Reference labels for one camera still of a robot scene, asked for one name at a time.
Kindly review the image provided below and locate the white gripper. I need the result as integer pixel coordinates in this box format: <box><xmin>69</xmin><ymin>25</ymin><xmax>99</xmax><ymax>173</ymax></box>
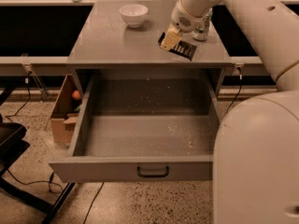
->
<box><xmin>160</xmin><ymin>0</ymin><xmax>208</xmax><ymax>51</ymax></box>

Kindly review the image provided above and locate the black rxbar chocolate wrapper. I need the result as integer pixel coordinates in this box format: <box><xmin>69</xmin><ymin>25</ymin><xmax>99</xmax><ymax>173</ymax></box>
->
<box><xmin>158</xmin><ymin>33</ymin><xmax>196</xmax><ymax>61</ymax></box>

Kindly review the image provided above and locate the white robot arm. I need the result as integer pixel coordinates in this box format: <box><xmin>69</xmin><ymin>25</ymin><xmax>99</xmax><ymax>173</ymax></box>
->
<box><xmin>161</xmin><ymin>0</ymin><xmax>299</xmax><ymax>224</ymax></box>

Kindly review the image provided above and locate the grey cabinet counter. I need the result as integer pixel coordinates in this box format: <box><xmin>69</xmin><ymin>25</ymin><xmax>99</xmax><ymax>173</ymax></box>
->
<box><xmin>67</xmin><ymin>0</ymin><xmax>232</xmax><ymax>91</ymax></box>

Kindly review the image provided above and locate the open grey top drawer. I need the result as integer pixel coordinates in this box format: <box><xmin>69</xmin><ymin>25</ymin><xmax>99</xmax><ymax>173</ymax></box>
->
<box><xmin>50</xmin><ymin>69</ymin><xmax>221</xmax><ymax>183</ymax></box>

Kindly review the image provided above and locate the green white soda can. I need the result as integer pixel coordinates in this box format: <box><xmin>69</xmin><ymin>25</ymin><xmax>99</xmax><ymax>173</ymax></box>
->
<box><xmin>192</xmin><ymin>9</ymin><xmax>213</xmax><ymax>41</ymax></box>

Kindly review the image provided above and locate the white ceramic bowl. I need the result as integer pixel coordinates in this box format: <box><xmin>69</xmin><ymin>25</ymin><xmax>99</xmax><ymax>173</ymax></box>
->
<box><xmin>119</xmin><ymin>4</ymin><xmax>149</xmax><ymax>28</ymax></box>

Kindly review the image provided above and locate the orange fruit in box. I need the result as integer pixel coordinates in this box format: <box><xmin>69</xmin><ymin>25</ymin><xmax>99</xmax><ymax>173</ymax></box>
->
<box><xmin>72</xmin><ymin>91</ymin><xmax>81</xmax><ymax>101</ymax></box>

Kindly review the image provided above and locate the brown cardboard box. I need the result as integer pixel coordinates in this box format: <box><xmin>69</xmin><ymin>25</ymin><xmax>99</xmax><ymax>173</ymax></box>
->
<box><xmin>50</xmin><ymin>74</ymin><xmax>80</xmax><ymax>143</ymax></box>

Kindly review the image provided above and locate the black chair base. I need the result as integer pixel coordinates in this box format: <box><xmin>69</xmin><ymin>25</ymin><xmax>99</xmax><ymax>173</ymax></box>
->
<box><xmin>0</xmin><ymin>90</ymin><xmax>66</xmax><ymax>224</ymax></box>

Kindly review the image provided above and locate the black cable right floor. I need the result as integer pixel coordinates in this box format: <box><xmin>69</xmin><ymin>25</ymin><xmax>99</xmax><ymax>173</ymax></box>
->
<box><xmin>225</xmin><ymin>75</ymin><xmax>243</xmax><ymax>114</ymax></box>

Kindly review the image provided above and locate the black cable floor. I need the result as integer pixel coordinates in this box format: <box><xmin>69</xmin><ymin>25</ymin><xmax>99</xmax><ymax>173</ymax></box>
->
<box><xmin>225</xmin><ymin>75</ymin><xmax>243</xmax><ymax>114</ymax></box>
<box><xmin>5</xmin><ymin>72</ymin><xmax>34</xmax><ymax>123</ymax></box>

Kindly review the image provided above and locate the black drawer handle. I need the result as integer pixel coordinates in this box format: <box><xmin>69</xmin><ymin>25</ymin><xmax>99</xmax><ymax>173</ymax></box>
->
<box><xmin>136</xmin><ymin>166</ymin><xmax>170</xmax><ymax>178</ymax></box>

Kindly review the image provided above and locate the black cable left floor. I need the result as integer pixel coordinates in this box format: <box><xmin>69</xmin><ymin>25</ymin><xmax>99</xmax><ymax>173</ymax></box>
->
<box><xmin>5</xmin><ymin>72</ymin><xmax>34</xmax><ymax>123</ymax></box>

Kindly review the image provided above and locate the black cable under drawer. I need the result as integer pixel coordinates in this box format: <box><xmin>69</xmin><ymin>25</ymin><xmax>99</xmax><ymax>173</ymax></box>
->
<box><xmin>81</xmin><ymin>180</ymin><xmax>106</xmax><ymax>224</ymax></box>

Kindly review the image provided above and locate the grey wall rail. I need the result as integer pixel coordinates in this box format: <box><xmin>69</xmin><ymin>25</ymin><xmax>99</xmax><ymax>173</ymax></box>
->
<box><xmin>0</xmin><ymin>55</ymin><xmax>269</xmax><ymax>77</ymax></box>

